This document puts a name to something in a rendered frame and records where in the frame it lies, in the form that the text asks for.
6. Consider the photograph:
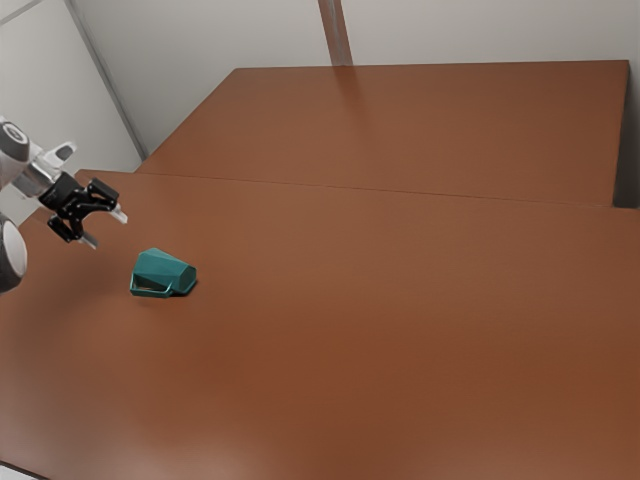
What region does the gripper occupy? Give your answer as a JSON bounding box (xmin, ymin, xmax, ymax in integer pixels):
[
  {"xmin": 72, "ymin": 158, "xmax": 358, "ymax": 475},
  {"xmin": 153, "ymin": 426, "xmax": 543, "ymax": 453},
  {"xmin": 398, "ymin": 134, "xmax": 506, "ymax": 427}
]
[{"xmin": 37, "ymin": 171, "xmax": 129, "ymax": 250}]

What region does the teal faceted mug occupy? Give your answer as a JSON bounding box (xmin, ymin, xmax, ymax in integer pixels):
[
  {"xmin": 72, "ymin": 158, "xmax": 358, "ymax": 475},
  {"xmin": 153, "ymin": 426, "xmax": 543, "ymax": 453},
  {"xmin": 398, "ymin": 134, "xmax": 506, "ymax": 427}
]
[{"xmin": 128, "ymin": 247, "xmax": 199, "ymax": 300}]

